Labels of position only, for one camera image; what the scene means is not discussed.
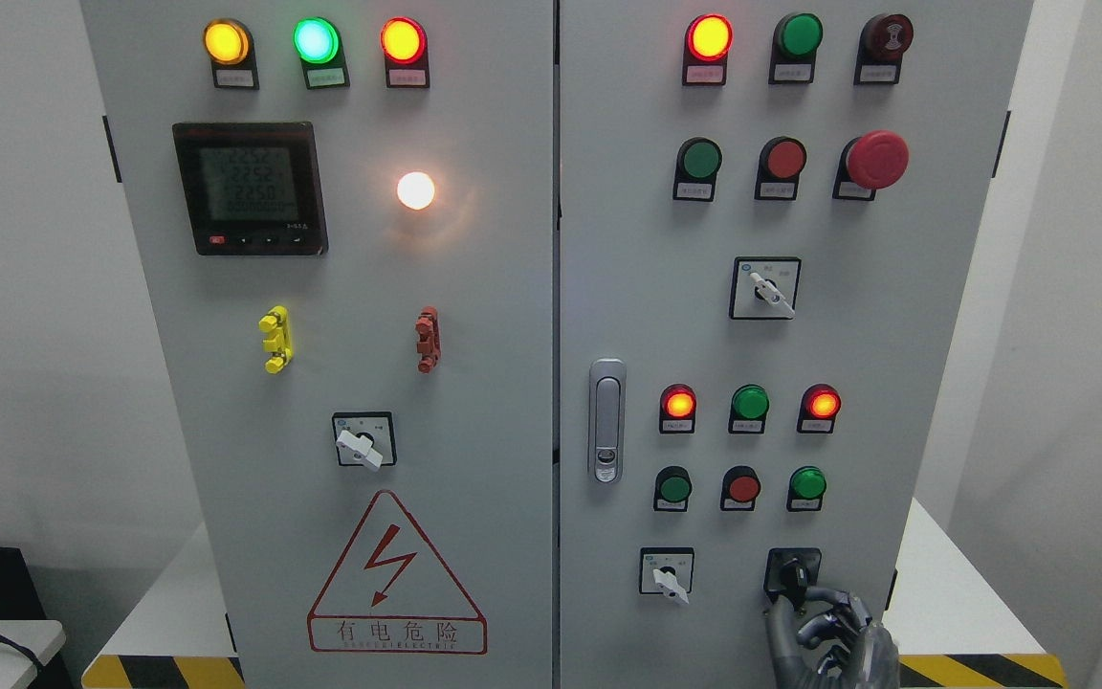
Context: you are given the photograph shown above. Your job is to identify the grey left cabinet door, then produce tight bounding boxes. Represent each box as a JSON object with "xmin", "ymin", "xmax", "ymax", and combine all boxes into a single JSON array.
[{"xmin": 80, "ymin": 1, "xmax": 555, "ymax": 688}]

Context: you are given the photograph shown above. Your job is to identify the green indicator top right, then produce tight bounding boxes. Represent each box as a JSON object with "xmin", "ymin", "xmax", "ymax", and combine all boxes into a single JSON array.
[{"xmin": 768, "ymin": 12, "xmax": 824, "ymax": 84}]

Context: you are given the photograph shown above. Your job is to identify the white platform with hazard stripes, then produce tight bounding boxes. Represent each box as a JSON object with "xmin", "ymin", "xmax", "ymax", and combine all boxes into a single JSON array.
[{"xmin": 80, "ymin": 504, "xmax": 1069, "ymax": 688}]

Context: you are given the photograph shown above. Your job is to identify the green push button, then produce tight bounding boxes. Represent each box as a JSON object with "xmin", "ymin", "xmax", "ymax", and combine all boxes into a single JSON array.
[
  {"xmin": 786, "ymin": 466, "xmax": 827, "ymax": 513},
  {"xmin": 672, "ymin": 137, "xmax": 722, "ymax": 202},
  {"xmin": 653, "ymin": 465, "xmax": 693, "ymax": 513}
]

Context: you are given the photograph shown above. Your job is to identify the red electric warning sticker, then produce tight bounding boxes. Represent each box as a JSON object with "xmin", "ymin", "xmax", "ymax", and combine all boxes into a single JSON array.
[{"xmin": 307, "ymin": 489, "xmax": 487, "ymax": 655}]

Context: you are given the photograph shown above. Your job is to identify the red lit indicator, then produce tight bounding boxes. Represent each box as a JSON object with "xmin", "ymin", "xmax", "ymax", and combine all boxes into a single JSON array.
[
  {"xmin": 659, "ymin": 384, "xmax": 696, "ymax": 434},
  {"xmin": 682, "ymin": 13, "xmax": 734, "ymax": 86}
]

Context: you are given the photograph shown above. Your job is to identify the black rotary knob switch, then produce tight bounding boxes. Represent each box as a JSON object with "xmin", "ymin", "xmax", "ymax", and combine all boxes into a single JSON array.
[{"xmin": 761, "ymin": 546, "xmax": 822, "ymax": 610}]

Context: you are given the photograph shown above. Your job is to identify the red emergency stop button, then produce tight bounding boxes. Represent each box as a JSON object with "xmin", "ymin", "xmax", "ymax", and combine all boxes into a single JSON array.
[{"xmin": 832, "ymin": 129, "xmax": 910, "ymax": 202}]

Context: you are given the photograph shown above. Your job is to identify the red push button lower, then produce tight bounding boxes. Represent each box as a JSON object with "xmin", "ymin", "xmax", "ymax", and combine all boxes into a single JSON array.
[{"xmin": 719, "ymin": 465, "xmax": 761, "ymax": 513}]

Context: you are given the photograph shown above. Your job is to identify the red-orange indicator light left door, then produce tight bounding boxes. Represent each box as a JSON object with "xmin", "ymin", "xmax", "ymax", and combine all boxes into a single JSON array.
[{"xmin": 380, "ymin": 17, "xmax": 431, "ymax": 90}]

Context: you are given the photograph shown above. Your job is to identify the red lit indicator top right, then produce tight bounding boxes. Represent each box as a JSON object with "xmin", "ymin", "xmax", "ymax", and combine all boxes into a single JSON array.
[{"xmin": 682, "ymin": 13, "xmax": 734, "ymax": 86}]

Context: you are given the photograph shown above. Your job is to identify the red indicator middle right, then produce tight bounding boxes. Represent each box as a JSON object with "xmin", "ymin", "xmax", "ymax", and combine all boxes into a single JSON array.
[{"xmin": 797, "ymin": 384, "xmax": 843, "ymax": 434}]

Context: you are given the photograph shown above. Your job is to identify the red push button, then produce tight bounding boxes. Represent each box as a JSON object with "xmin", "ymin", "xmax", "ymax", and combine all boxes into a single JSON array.
[
  {"xmin": 719, "ymin": 465, "xmax": 761, "ymax": 513},
  {"xmin": 754, "ymin": 136, "xmax": 807, "ymax": 201}
]

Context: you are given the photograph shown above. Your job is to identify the red lit indicator middle left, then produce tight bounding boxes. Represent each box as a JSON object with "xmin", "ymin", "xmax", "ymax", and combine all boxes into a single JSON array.
[{"xmin": 659, "ymin": 384, "xmax": 696, "ymax": 434}]

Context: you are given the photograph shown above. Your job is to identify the white selector switch upper right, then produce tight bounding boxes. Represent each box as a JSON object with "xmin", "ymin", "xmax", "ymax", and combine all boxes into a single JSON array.
[{"xmin": 730, "ymin": 256, "xmax": 802, "ymax": 320}]

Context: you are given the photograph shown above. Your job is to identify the black digital power meter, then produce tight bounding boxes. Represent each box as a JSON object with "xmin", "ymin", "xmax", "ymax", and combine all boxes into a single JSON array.
[{"xmin": 172, "ymin": 122, "xmax": 328, "ymax": 255}]

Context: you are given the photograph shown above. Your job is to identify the white selector switch left door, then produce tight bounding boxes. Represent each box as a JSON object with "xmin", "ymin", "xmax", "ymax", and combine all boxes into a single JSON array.
[{"xmin": 331, "ymin": 411, "xmax": 397, "ymax": 472}]

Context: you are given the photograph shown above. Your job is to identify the silver door latch handle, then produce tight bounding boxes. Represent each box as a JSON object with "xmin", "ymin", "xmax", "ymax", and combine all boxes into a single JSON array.
[{"xmin": 587, "ymin": 358, "xmax": 627, "ymax": 483}]

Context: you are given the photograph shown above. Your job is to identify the green push button lower right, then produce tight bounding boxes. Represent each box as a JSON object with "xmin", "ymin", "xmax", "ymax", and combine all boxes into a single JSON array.
[{"xmin": 786, "ymin": 466, "xmax": 827, "ymax": 513}]

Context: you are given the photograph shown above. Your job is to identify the white selector switch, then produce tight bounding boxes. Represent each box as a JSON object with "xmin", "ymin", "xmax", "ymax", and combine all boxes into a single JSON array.
[
  {"xmin": 639, "ymin": 546, "xmax": 694, "ymax": 606},
  {"xmin": 730, "ymin": 256, "xmax": 802, "ymax": 320}
]

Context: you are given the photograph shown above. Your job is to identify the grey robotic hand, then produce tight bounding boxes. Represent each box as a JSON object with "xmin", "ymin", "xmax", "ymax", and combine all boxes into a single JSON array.
[{"xmin": 765, "ymin": 586, "xmax": 901, "ymax": 688}]

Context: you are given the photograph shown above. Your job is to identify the green indicator middle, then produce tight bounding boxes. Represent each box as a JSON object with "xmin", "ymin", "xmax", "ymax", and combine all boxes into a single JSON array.
[{"xmin": 730, "ymin": 384, "xmax": 770, "ymax": 434}]

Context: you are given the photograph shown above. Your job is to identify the green push button lower left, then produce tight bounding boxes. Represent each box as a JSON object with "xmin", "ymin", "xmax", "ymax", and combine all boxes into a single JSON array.
[{"xmin": 653, "ymin": 465, "xmax": 693, "ymax": 513}]

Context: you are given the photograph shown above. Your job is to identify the white glowing lamp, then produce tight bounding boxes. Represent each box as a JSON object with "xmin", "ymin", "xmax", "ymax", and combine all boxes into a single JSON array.
[{"xmin": 395, "ymin": 170, "xmax": 436, "ymax": 211}]

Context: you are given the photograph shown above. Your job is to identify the white selector switch lower right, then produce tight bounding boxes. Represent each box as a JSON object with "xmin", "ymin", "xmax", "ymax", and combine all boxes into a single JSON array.
[{"xmin": 639, "ymin": 546, "xmax": 694, "ymax": 606}]

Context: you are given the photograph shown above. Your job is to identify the grey right cabinet door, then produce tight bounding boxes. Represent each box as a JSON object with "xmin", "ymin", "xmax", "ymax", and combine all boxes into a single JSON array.
[{"xmin": 557, "ymin": 1, "xmax": 1031, "ymax": 688}]

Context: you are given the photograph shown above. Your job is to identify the grey cabinet door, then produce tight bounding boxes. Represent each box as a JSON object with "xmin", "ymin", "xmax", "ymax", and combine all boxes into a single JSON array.
[
  {"xmin": 557, "ymin": 1, "xmax": 1031, "ymax": 688},
  {"xmin": 80, "ymin": 1, "xmax": 555, "ymax": 688}
]

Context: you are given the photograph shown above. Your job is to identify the yellow indicator light top left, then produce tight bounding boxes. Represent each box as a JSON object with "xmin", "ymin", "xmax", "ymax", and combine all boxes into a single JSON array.
[{"xmin": 203, "ymin": 17, "xmax": 259, "ymax": 90}]

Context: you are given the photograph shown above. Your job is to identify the red push button upper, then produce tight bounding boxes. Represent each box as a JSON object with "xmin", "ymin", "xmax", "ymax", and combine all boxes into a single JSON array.
[{"xmin": 754, "ymin": 136, "xmax": 807, "ymax": 201}]

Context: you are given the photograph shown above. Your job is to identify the green lit indicator light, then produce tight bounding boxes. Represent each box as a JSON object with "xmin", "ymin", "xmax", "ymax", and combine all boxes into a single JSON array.
[{"xmin": 293, "ymin": 17, "xmax": 350, "ymax": 90}]

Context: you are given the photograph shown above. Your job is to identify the green push button upper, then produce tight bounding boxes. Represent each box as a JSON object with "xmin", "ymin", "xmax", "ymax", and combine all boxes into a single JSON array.
[{"xmin": 672, "ymin": 137, "xmax": 722, "ymax": 202}]

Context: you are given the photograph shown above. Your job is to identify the dark red buzzer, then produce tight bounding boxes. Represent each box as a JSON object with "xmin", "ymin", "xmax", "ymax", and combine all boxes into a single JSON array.
[{"xmin": 853, "ymin": 13, "xmax": 915, "ymax": 84}]

